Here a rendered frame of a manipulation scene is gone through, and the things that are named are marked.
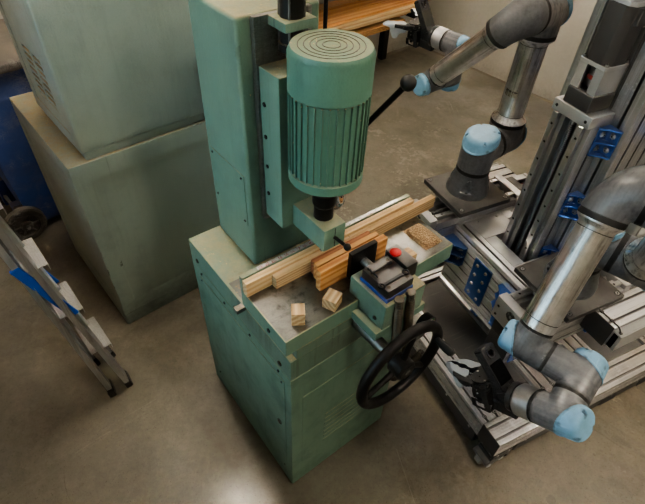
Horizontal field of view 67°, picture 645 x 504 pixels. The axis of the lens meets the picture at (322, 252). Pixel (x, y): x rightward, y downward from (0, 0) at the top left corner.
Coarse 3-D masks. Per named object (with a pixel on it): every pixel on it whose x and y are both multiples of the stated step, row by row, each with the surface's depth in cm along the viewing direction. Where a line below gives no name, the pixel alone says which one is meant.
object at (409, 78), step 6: (402, 78) 101; (408, 78) 101; (414, 78) 101; (402, 84) 101; (408, 84) 101; (414, 84) 101; (396, 90) 105; (402, 90) 104; (408, 90) 102; (390, 96) 107; (396, 96) 106; (384, 102) 110; (390, 102) 108; (378, 108) 112; (384, 108) 111; (372, 114) 115; (378, 114) 113; (372, 120) 116
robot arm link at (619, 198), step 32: (608, 192) 95; (640, 192) 91; (576, 224) 101; (608, 224) 96; (576, 256) 100; (544, 288) 105; (576, 288) 102; (512, 320) 112; (544, 320) 105; (512, 352) 110; (544, 352) 106
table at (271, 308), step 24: (408, 240) 145; (432, 264) 144; (288, 288) 130; (312, 288) 130; (336, 288) 131; (264, 312) 124; (288, 312) 124; (312, 312) 125; (336, 312) 125; (360, 312) 129; (288, 336) 119; (312, 336) 124
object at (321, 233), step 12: (300, 204) 129; (312, 204) 129; (300, 216) 128; (312, 216) 125; (336, 216) 126; (300, 228) 131; (312, 228) 125; (324, 228) 122; (336, 228) 123; (312, 240) 128; (324, 240) 123
